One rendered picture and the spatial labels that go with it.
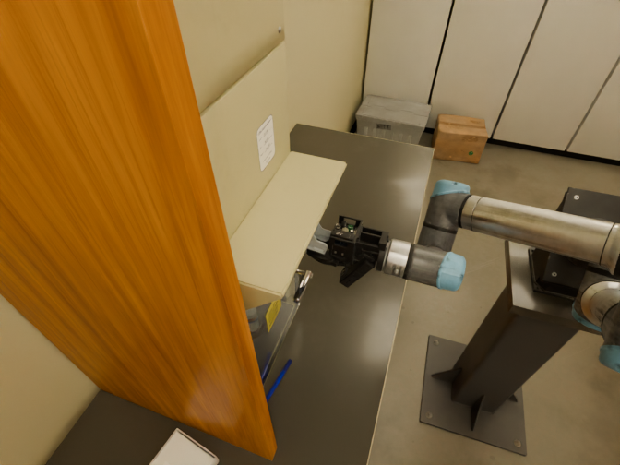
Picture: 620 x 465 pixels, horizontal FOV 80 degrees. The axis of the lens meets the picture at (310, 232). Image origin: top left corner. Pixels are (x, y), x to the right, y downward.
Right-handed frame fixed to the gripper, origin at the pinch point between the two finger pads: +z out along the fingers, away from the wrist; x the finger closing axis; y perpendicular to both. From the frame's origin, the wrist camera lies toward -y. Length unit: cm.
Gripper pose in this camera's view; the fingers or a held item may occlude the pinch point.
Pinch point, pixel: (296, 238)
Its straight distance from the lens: 83.2
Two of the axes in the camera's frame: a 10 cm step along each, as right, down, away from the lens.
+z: -9.4, -2.4, 2.3
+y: 0.0, -6.9, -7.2
